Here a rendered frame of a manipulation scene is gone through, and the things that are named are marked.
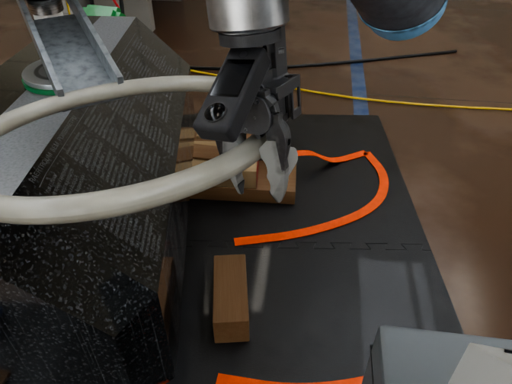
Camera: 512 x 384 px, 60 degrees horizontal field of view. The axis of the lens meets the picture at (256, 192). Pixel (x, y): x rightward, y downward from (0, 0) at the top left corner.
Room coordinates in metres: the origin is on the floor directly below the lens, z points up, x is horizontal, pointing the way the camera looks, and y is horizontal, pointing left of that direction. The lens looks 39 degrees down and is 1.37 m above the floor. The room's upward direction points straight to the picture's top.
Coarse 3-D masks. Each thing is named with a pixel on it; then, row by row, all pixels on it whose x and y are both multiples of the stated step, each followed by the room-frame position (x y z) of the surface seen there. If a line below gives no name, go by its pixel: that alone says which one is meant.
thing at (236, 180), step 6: (240, 138) 0.48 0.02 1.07; (222, 144) 0.48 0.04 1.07; (228, 144) 0.48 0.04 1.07; (234, 144) 0.47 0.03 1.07; (222, 150) 0.48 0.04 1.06; (228, 150) 0.47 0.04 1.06; (240, 174) 0.47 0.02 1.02; (234, 180) 0.47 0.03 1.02; (240, 180) 0.47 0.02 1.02; (234, 186) 0.48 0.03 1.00; (240, 186) 0.47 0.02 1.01; (240, 192) 0.47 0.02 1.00
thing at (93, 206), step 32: (64, 96) 0.74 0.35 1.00; (96, 96) 0.76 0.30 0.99; (0, 128) 0.62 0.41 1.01; (224, 160) 0.42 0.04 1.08; (256, 160) 0.45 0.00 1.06; (96, 192) 0.36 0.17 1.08; (128, 192) 0.36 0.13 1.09; (160, 192) 0.36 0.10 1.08; (192, 192) 0.38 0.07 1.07; (32, 224) 0.34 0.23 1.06
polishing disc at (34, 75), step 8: (32, 64) 1.18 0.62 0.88; (40, 64) 1.18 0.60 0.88; (24, 72) 1.12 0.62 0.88; (32, 72) 1.12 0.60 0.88; (40, 72) 1.12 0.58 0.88; (24, 80) 1.08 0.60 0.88; (32, 80) 1.08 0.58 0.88; (40, 80) 1.08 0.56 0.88; (48, 80) 1.08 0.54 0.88; (40, 88) 1.05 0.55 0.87; (48, 88) 1.05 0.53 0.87
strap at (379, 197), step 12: (324, 156) 1.93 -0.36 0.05; (348, 156) 1.98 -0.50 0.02; (360, 156) 1.98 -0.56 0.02; (372, 156) 1.98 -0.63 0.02; (384, 168) 1.87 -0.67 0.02; (384, 180) 1.77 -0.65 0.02; (384, 192) 1.68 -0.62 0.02; (372, 204) 1.59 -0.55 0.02; (348, 216) 1.50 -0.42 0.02; (360, 216) 1.50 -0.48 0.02; (312, 228) 1.42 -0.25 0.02; (324, 228) 1.42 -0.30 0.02; (240, 240) 1.35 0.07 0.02; (252, 240) 1.35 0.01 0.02; (264, 240) 1.35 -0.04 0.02; (276, 240) 1.35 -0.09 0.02
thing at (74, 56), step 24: (72, 0) 1.07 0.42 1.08; (48, 24) 1.04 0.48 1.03; (72, 24) 1.05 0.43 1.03; (48, 48) 0.94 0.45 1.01; (72, 48) 0.95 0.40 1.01; (96, 48) 0.92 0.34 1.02; (48, 72) 0.79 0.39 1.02; (72, 72) 0.86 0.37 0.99; (96, 72) 0.87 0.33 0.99; (120, 72) 0.80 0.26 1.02
